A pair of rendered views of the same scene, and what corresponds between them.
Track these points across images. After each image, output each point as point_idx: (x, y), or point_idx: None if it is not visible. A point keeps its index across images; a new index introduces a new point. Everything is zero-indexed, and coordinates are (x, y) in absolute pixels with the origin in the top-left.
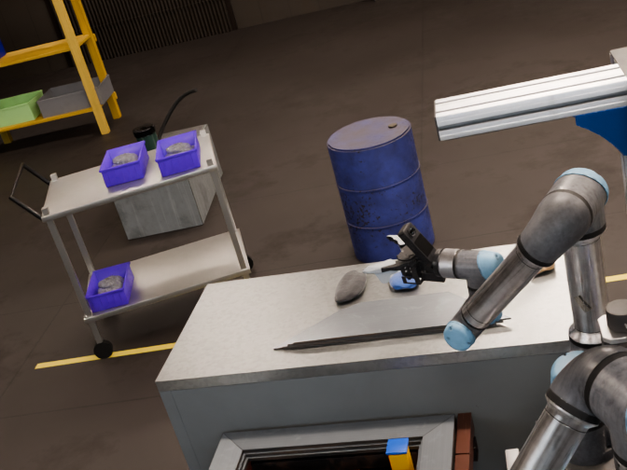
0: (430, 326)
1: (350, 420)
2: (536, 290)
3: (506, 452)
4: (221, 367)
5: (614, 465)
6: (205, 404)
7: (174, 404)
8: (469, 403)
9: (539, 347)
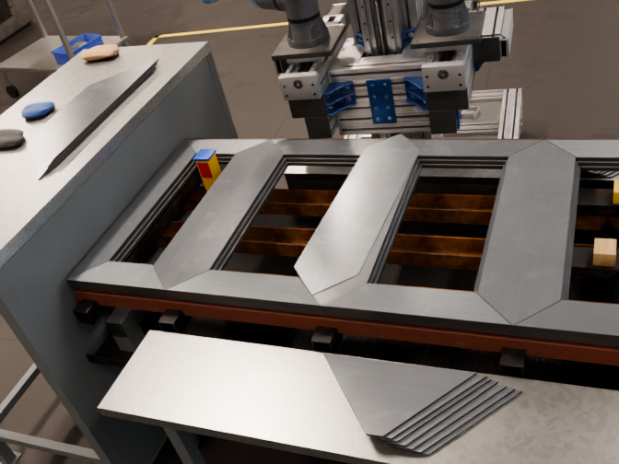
0: (125, 89)
1: (133, 197)
2: (133, 57)
3: (281, 77)
4: (23, 214)
5: (334, 31)
6: (34, 262)
7: (8, 285)
8: (182, 130)
9: (196, 57)
